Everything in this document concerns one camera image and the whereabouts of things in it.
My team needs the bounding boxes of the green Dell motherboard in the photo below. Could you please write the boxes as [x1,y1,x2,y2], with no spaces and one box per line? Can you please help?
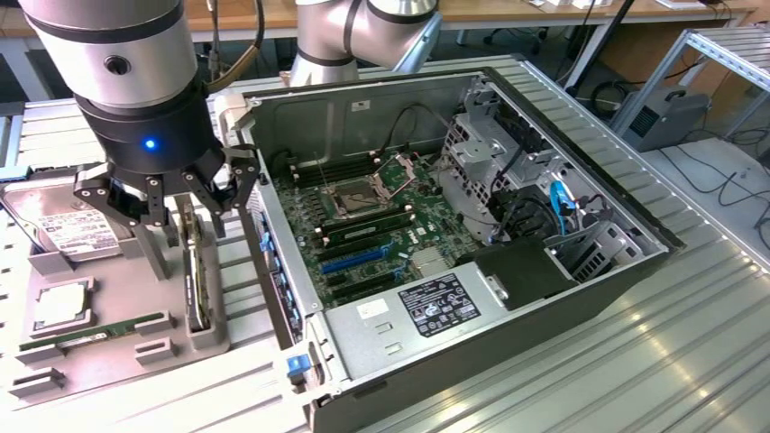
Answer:
[274,151,484,308]

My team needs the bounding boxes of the wooden desk with white legs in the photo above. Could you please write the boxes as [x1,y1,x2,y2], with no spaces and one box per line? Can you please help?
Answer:
[0,0,760,103]

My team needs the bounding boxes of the open black PC case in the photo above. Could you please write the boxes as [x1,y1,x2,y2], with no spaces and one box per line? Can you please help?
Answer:
[214,65,688,433]

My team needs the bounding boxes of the black camera cable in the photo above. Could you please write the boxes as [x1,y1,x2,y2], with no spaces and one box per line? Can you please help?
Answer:
[207,0,267,94]

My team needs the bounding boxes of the CPU socket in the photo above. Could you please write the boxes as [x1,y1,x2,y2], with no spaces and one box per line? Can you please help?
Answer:
[327,178,390,217]

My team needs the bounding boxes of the black office chair base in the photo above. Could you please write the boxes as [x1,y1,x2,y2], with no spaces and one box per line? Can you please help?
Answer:
[457,25,550,47]

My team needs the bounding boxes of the silver power supply unit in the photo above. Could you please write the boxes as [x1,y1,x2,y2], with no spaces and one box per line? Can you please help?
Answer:
[322,261,512,381]

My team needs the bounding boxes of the RAM stick with white labels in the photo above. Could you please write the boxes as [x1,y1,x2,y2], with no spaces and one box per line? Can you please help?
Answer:
[325,215,417,247]

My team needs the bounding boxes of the aluminium profile frame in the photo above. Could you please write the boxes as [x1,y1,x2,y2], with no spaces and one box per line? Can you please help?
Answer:
[622,24,770,141]

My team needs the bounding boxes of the silver hard disk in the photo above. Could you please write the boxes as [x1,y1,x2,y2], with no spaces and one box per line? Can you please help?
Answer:
[0,178,138,263]

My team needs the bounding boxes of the grey plastic parts rack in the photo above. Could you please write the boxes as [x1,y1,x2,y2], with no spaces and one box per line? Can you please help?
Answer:
[3,191,234,410]

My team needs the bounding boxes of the blue disk carrier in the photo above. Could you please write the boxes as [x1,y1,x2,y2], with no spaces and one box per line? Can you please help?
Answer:
[0,165,81,182]

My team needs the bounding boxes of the blue disk wire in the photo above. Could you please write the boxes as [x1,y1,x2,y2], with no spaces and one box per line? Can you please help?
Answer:
[548,179,581,236]

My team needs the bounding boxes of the CPU chip with metal lid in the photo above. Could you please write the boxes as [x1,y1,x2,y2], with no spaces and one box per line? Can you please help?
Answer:
[32,284,87,329]

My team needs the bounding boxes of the green loose RAM stick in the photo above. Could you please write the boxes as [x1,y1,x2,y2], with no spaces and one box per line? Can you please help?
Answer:
[16,315,166,352]

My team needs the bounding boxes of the silver chipset heatsink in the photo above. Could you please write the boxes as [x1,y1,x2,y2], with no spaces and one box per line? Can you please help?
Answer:
[411,250,450,276]

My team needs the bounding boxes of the black plastic air shroud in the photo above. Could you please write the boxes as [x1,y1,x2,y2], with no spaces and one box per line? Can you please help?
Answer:
[454,237,582,312]

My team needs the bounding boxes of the open metal socket cover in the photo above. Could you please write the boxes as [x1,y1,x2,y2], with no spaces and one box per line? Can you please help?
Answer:
[373,152,418,190]

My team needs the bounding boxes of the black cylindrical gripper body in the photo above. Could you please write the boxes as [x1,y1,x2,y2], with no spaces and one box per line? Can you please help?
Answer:
[75,79,227,187]

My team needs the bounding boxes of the grey box with handle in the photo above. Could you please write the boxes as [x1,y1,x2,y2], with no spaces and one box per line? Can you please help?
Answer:
[613,88,716,152]

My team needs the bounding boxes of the black looped disk wire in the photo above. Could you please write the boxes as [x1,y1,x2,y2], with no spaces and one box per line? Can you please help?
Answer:
[382,103,450,159]

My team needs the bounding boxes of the silver disk bay cage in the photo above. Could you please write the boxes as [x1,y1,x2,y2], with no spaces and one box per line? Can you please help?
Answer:
[442,74,573,190]

